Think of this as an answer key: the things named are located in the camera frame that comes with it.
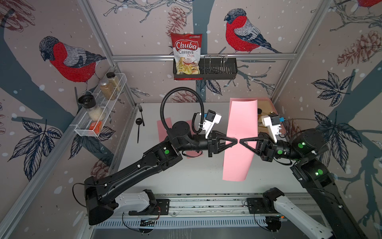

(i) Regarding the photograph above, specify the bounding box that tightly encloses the Chuba cassava chips bag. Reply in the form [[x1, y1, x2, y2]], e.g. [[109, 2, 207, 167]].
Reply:
[[170, 33, 203, 80]]

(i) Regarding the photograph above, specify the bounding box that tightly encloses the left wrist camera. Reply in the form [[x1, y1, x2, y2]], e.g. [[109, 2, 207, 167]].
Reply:
[[203, 110, 222, 139]]

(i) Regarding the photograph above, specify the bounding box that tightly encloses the clear acrylic wall shelf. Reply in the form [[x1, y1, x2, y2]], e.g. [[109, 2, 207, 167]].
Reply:
[[75, 73, 127, 139]]

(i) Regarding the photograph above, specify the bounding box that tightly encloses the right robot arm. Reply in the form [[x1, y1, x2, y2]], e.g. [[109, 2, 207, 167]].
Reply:
[[240, 128, 366, 239]]

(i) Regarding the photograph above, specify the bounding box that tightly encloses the spice jar dark lid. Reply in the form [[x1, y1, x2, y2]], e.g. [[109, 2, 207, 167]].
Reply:
[[106, 72, 121, 91]]

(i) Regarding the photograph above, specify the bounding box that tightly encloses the small red packet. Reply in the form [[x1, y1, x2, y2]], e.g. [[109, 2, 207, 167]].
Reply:
[[89, 121, 102, 134]]

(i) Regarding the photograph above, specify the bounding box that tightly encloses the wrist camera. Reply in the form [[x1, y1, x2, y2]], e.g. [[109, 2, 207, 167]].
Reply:
[[261, 112, 285, 143], [203, 110, 222, 139]]

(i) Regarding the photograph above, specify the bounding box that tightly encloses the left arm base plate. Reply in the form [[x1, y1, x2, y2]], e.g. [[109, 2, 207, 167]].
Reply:
[[128, 199, 170, 216]]

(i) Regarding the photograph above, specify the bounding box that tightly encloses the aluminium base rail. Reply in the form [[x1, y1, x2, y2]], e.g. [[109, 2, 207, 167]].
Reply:
[[85, 192, 317, 219]]

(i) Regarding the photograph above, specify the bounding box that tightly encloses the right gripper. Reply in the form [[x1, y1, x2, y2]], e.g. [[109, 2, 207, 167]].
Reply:
[[241, 132, 304, 164]]

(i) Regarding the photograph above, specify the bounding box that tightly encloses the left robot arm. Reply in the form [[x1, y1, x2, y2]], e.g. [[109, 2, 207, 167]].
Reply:
[[84, 121, 238, 226]]

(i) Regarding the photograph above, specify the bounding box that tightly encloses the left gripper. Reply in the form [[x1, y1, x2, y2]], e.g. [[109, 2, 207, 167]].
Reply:
[[176, 130, 235, 158]]

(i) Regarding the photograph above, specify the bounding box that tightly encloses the spice jar silver lid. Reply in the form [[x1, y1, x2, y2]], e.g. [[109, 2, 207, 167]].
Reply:
[[100, 81, 116, 101]]

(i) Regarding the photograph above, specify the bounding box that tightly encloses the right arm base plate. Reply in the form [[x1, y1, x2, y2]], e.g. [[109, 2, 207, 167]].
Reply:
[[246, 198, 280, 215]]

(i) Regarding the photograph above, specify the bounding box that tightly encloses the black lid rice jar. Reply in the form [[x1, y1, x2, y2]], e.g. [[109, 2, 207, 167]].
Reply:
[[78, 94, 105, 121]]

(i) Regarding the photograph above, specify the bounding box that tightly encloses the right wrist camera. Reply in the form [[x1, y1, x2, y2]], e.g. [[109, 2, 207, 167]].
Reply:
[[261, 112, 285, 143]]

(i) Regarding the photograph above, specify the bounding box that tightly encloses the black wire wall basket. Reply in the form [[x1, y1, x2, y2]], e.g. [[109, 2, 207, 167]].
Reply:
[[173, 56, 238, 80]]

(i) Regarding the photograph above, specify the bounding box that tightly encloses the black fork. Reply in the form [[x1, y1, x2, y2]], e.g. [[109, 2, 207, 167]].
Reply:
[[138, 105, 145, 126]]

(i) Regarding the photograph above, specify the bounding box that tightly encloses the black ladle spoon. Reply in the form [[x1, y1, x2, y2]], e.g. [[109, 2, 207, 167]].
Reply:
[[135, 118, 143, 143]]

